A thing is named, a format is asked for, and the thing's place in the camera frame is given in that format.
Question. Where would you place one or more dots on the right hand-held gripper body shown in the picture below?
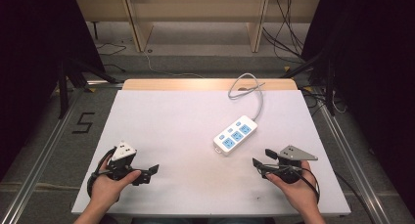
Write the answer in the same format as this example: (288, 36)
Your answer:
(288, 165)

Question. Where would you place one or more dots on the white power strip blue sockets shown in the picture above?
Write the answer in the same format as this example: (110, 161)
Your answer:
(235, 135)

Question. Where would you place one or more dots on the white table mat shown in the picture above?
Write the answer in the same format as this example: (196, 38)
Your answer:
(169, 145)

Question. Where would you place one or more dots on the person's right hand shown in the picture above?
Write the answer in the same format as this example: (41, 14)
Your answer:
(298, 191)

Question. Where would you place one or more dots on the person's left hand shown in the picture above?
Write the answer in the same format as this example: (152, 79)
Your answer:
(106, 189)

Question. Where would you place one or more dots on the aluminium floor rail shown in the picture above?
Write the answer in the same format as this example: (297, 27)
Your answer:
(352, 165)
(36, 171)

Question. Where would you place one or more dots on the light wooden shelf unit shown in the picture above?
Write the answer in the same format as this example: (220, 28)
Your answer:
(195, 8)

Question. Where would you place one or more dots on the black metal stand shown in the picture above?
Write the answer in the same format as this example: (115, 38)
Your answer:
(330, 87)
(63, 87)

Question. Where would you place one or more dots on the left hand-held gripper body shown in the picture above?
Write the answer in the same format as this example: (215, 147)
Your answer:
(121, 167)

